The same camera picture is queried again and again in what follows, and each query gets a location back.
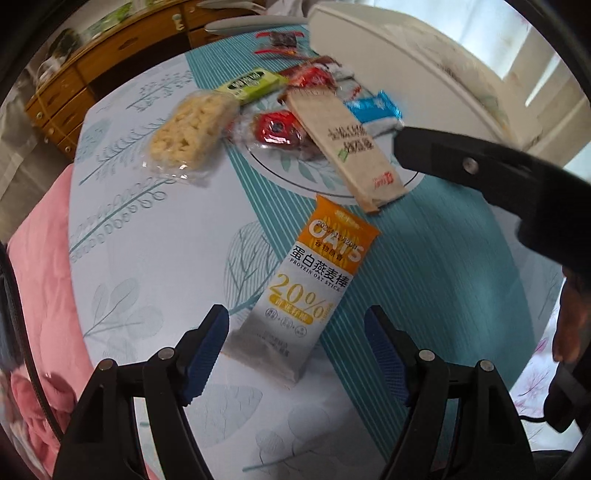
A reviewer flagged orange white oat bar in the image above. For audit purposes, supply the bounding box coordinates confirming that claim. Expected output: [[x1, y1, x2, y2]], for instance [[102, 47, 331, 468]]
[[223, 196, 380, 386]]

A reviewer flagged red wrapped candy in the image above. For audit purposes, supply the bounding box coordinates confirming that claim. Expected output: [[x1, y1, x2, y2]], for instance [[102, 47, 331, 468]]
[[225, 109, 321, 160]]

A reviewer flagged white teal patterned tablecloth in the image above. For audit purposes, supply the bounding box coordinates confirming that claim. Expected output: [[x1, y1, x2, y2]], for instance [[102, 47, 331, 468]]
[[69, 35, 561, 479]]

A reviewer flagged brown white snack packet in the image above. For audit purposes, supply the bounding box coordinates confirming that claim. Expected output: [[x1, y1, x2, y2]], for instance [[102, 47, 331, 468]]
[[280, 56, 363, 102]]

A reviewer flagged person's right hand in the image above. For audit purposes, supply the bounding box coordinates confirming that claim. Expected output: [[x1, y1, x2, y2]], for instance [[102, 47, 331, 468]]
[[552, 267, 590, 363]]

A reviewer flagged pink bed blanket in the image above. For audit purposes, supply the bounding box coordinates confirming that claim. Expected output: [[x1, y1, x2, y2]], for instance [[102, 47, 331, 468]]
[[1, 167, 93, 479]]

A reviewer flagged grey office chair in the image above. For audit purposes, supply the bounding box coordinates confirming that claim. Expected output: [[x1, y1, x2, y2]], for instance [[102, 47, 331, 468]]
[[197, 0, 317, 36]]

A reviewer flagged beige long snack bar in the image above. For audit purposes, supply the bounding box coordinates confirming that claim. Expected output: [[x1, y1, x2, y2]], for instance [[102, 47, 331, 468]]
[[286, 87, 407, 214]]

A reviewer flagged clear rice cracker bag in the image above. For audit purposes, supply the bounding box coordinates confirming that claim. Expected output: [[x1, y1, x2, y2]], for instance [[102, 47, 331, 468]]
[[142, 90, 239, 184]]

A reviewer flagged white plastic storage bin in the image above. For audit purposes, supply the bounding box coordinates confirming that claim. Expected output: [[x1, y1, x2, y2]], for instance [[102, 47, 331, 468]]
[[308, 2, 542, 150]]

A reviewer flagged wooden desk with drawers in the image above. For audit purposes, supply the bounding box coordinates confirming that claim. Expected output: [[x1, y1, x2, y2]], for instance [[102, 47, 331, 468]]
[[26, 1, 257, 160]]

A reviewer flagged blue snowflake snack packet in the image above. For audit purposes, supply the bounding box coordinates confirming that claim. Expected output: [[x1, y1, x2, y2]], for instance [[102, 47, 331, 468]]
[[345, 91, 405, 138]]

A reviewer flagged red-edged dark jerky packet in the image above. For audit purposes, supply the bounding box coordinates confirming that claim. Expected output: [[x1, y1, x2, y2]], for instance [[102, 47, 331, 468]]
[[253, 30, 308, 59]]

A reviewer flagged green snack packet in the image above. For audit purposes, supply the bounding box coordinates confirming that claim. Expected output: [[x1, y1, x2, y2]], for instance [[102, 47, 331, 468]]
[[216, 68, 288, 105]]

